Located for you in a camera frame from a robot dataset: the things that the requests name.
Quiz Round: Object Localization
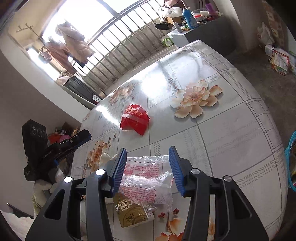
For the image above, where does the white plastic bag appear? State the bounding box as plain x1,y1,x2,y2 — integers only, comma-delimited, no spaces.
257,22,275,48

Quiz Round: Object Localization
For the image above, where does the metal window railing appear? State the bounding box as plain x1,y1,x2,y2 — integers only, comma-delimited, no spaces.
76,0,183,93

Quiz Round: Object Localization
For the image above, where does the white grey plush toy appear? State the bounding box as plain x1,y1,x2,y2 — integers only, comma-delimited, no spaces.
32,167,65,215

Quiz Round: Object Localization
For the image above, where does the pink hanging coat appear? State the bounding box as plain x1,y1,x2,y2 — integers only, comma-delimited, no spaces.
55,20,96,67

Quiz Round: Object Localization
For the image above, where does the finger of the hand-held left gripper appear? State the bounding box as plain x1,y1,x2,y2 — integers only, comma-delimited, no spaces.
54,148,77,166
47,130,92,154

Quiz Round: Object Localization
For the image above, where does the clear red printed plastic wrapper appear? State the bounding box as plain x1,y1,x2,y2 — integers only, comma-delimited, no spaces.
119,155,174,214

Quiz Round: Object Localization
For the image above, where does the wall coat hook rack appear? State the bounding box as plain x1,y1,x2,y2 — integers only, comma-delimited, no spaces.
16,23,34,33

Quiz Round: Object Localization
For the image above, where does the floral tablecloth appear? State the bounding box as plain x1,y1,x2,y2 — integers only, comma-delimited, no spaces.
69,39,288,241

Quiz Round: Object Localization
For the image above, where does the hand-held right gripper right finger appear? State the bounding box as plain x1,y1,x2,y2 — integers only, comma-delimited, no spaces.
168,146,270,241

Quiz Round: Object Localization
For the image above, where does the pink hanging garment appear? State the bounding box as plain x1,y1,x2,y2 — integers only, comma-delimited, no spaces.
38,40,78,76

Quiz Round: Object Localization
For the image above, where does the cardboard box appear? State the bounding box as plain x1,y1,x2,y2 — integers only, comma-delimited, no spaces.
165,15,183,25

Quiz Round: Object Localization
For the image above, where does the green white paper bag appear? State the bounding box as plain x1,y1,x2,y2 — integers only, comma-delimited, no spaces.
161,35,174,47

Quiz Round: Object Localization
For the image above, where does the white fluffy blanket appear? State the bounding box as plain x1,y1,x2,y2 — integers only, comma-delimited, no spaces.
0,210,35,241

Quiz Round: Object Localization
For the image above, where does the brown biscuit pack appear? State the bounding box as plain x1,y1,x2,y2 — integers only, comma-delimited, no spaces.
112,192,155,229

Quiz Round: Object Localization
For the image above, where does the blue plastic basket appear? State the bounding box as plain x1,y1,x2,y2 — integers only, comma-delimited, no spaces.
284,131,296,192

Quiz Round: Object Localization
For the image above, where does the dark grey cabinet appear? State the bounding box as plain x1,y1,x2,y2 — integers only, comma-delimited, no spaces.
185,16,234,56

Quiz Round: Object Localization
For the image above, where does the red cloth pile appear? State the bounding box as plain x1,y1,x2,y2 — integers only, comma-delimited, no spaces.
47,123,80,144

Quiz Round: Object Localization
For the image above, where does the blue detergent bottle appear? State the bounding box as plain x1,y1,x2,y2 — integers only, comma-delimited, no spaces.
182,8,199,29

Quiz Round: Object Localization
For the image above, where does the white cabinet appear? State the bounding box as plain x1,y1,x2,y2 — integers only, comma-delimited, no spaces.
167,29,192,48

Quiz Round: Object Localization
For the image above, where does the white cloth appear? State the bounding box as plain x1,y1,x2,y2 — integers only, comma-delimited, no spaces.
161,6,184,18

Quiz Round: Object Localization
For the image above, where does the dark low cabinet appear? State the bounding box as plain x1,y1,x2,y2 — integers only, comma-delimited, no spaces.
63,75,105,107

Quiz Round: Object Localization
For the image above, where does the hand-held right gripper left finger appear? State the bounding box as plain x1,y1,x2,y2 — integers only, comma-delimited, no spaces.
25,148,127,241

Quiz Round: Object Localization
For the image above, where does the colourful printed bag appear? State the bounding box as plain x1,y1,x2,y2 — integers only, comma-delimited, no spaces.
269,47,292,76

